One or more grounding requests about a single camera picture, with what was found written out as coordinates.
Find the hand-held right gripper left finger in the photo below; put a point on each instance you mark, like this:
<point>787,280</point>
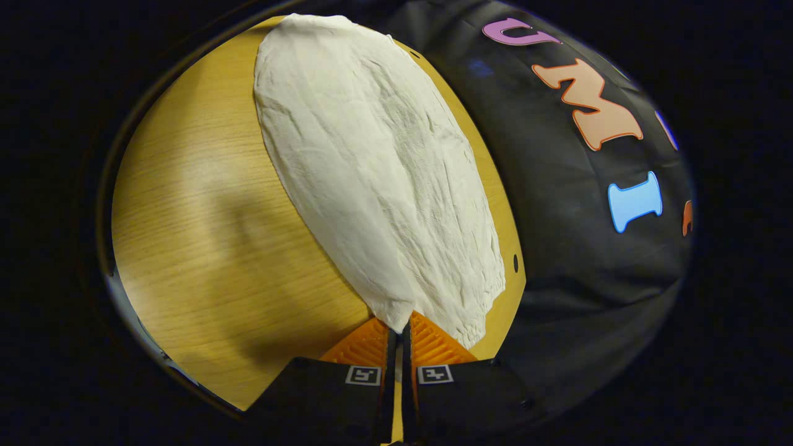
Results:
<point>389,371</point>

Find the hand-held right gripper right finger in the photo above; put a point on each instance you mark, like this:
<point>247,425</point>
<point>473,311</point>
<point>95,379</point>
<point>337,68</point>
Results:
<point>407,371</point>

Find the white jeans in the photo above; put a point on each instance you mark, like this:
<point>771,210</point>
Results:
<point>372,173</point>

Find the black backdrop cloth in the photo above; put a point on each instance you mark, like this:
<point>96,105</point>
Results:
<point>557,248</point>

